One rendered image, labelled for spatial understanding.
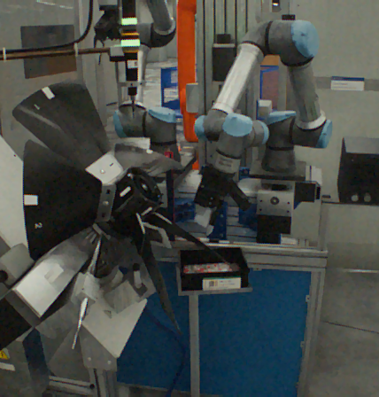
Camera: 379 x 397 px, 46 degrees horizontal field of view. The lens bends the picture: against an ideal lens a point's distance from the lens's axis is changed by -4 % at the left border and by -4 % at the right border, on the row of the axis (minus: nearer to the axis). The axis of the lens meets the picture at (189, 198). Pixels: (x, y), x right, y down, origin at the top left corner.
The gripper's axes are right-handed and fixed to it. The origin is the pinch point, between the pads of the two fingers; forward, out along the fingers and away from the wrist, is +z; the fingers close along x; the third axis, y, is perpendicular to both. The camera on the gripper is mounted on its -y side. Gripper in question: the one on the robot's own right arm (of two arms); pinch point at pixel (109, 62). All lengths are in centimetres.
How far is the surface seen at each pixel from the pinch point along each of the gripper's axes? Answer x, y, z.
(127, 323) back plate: -25, -66, 63
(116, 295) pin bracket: -22, -65, 54
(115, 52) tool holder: -22, -54, -6
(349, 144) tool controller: -84, -17, 24
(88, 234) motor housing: -17, -68, 36
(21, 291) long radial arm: -16, -97, 35
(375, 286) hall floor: -130, 109, 148
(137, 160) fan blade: -21, -37, 26
